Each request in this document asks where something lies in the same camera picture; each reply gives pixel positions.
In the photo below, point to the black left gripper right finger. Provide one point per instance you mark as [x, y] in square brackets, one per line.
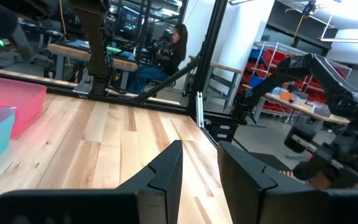
[247, 193]

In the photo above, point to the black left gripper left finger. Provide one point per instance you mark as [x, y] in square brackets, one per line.
[154, 199]

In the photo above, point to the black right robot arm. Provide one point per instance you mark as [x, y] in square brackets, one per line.
[102, 85]

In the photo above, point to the metal shelf with red bins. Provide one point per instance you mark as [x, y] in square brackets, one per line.
[272, 57]

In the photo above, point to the person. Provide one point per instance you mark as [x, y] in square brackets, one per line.
[176, 53]

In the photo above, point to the wooden workbench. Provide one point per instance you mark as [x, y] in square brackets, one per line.
[73, 51]

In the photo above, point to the pink translucent plastic bin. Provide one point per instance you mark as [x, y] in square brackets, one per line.
[11, 99]

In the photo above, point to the black aluminium table frame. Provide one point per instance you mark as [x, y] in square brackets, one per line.
[210, 62]

